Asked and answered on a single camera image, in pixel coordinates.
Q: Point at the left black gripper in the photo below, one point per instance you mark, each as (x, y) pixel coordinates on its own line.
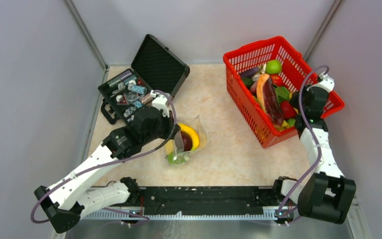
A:
(170, 122)

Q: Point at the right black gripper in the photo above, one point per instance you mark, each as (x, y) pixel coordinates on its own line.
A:
(293, 100)

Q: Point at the red apple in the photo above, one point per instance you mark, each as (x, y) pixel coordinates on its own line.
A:
(277, 80)
(288, 111)

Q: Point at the red plastic basket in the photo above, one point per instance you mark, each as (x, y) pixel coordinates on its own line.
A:
(250, 61)

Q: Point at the yellow lemon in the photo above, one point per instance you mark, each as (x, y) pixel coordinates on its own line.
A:
(169, 147)

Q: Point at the dark red fruit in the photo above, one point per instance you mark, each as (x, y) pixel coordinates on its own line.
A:
(187, 141)

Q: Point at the clear zip top bag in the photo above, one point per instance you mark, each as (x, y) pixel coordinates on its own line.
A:
(196, 124)

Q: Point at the yellow banana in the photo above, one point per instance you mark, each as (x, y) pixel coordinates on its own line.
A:
(192, 134)

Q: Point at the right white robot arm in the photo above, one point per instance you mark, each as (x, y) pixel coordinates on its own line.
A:
(322, 192)

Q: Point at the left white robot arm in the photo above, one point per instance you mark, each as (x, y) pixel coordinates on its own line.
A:
(70, 200)

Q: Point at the green leaf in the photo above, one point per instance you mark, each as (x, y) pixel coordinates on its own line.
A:
(283, 94)

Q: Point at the dark purple eggplant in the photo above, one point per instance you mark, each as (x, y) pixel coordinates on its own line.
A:
(271, 103)

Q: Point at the green apple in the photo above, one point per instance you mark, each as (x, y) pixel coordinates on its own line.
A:
(273, 67)

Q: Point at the black open case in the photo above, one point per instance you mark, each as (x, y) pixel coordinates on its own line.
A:
(154, 67)

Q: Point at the dark green avocado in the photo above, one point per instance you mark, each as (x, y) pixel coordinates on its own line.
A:
(248, 82)

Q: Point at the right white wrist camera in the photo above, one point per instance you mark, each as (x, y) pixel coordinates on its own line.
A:
(327, 83)

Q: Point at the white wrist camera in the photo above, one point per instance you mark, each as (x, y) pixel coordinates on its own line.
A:
(327, 83)
(160, 102)

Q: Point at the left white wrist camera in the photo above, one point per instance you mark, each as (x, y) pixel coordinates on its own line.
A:
(160, 102)

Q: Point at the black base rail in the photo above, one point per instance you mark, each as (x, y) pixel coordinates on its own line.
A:
(204, 201)

